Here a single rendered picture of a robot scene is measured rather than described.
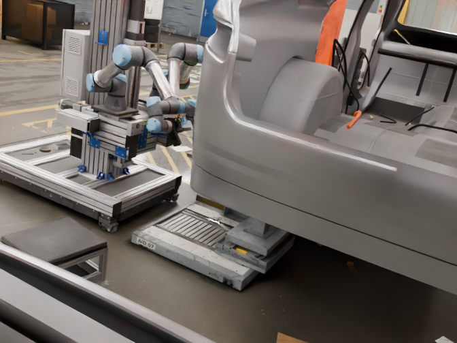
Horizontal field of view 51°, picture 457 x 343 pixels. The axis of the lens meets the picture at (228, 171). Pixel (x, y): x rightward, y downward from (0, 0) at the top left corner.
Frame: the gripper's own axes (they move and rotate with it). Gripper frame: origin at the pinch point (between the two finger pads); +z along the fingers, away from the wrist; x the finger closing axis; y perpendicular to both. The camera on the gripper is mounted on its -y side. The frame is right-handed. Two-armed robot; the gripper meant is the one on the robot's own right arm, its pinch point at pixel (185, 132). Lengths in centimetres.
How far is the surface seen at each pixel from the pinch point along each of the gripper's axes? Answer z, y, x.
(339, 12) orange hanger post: 248, 122, -61
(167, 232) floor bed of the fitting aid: 28, -58, 44
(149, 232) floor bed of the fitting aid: 19, -56, 52
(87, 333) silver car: -221, -52, -114
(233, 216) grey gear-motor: 84, -57, 20
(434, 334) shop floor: 54, -143, -109
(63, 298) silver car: -209, -51, -99
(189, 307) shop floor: -20, -98, 6
